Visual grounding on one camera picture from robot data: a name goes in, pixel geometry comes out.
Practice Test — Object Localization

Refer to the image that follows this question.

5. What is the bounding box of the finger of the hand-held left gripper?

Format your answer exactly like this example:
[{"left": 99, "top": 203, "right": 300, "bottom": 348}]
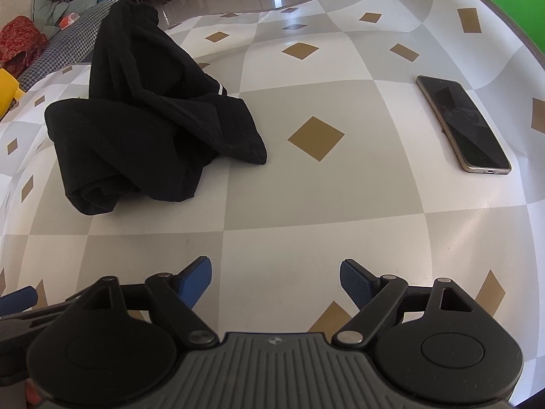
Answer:
[{"left": 0, "top": 285, "right": 69, "bottom": 322}]

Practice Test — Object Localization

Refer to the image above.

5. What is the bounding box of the red patterned cloth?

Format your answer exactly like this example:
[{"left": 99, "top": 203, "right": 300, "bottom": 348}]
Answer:
[{"left": 0, "top": 16, "right": 50, "bottom": 76}]

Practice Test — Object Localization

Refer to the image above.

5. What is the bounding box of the black t-shirt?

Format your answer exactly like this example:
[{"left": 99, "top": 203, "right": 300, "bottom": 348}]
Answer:
[{"left": 44, "top": 0, "right": 268, "bottom": 216}]

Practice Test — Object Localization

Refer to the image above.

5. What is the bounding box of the yellow plastic chair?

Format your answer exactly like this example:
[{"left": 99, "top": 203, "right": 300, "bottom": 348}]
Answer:
[{"left": 0, "top": 68, "right": 25, "bottom": 117}]

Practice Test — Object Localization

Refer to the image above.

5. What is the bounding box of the grey-green pillow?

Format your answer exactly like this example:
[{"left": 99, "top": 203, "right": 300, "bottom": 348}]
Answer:
[{"left": 32, "top": 0, "right": 100, "bottom": 40}]

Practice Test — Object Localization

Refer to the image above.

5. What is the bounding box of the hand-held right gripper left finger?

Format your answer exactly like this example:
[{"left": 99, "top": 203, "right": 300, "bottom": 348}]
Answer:
[{"left": 64, "top": 256, "right": 219, "bottom": 347}]

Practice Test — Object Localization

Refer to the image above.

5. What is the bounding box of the houndstooth sofa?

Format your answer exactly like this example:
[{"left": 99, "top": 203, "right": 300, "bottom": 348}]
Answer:
[{"left": 17, "top": 0, "right": 125, "bottom": 91}]

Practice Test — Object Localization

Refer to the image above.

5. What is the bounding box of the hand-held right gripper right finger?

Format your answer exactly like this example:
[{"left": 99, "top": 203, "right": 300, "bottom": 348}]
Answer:
[{"left": 333, "top": 259, "right": 490, "bottom": 347}]

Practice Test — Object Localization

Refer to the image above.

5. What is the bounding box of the checkered tablecloth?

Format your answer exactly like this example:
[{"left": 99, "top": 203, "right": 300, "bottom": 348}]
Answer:
[{"left": 0, "top": 0, "right": 539, "bottom": 409}]

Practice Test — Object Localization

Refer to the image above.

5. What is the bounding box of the smartphone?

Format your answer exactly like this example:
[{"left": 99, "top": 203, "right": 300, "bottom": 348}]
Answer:
[{"left": 416, "top": 75, "right": 512, "bottom": 175}]

